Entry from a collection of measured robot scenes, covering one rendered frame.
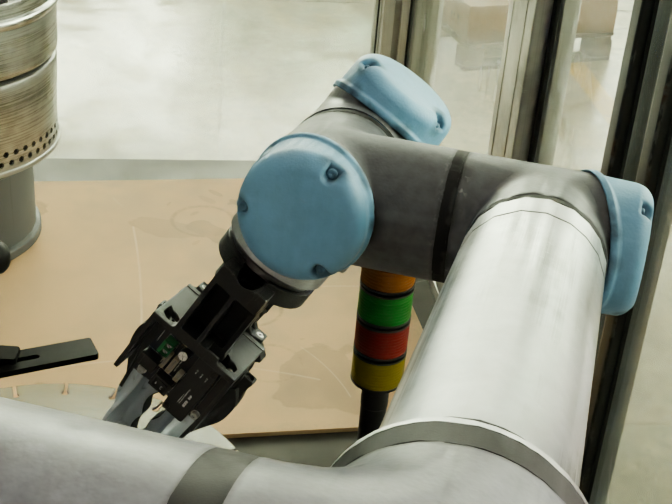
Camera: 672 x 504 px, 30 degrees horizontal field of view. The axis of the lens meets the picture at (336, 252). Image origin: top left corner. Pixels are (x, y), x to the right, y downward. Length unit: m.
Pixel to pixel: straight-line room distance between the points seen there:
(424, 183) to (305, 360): 0.81
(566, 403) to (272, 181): 0.25
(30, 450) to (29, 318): 1.19
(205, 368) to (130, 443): 0.49
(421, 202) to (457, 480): 0.33
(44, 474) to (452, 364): 0.18
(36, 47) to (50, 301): 0.31
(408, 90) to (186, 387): 0.25
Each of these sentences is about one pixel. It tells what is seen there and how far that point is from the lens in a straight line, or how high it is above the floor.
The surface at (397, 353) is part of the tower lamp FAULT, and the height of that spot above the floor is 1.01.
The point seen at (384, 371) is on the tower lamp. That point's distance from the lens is 1.04.
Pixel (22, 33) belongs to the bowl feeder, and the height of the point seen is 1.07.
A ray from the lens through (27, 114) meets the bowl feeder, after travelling 1.53.
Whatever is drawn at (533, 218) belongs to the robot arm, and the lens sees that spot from 0.61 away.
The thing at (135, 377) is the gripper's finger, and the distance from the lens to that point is 0.93.
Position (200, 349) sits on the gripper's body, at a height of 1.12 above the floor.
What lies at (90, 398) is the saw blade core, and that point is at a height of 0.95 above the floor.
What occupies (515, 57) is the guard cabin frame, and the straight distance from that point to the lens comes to 1.28.
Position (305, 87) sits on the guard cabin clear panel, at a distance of 1.94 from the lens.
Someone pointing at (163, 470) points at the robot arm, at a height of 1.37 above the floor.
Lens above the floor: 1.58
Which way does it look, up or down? 30 degrees down
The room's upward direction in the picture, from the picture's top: 5 degrees clockwise
